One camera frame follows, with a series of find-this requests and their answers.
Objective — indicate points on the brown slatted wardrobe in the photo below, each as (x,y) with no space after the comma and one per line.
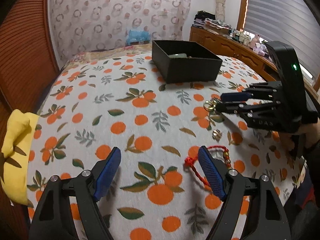
(25,42)

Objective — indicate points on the person's dark red clothing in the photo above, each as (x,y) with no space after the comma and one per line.
(310,192)

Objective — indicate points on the group of cosmetic bottles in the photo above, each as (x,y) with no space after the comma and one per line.
(241,37)

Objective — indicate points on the pink tissue pack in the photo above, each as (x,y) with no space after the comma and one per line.
(260,48)

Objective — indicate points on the black box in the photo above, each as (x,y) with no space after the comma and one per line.
(190,70)

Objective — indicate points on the striped window blind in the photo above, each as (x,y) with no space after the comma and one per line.
(280,10)

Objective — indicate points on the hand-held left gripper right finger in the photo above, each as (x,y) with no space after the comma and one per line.
(211,172)

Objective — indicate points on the wooden window frame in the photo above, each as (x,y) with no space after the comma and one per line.
(243,5)

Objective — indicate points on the yellow plush toy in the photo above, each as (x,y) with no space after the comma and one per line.
(17,142)

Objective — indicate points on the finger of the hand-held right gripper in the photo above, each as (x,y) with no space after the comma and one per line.
(230,108)
(235,97)

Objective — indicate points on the wooden cabinet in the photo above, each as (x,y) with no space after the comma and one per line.
(225,45)

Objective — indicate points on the small cardboard box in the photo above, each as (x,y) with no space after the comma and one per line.
(137,43)

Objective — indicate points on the person's right hand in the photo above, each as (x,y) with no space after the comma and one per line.
(306,135)

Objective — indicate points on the blue plastic bag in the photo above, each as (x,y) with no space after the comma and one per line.
(137,36)

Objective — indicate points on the pile of folded clothes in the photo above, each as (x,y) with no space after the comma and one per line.
(212,22)

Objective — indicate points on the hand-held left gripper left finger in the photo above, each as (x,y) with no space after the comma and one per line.
(107,172)

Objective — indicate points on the orange fruit print blanket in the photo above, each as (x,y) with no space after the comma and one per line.
(112,105)

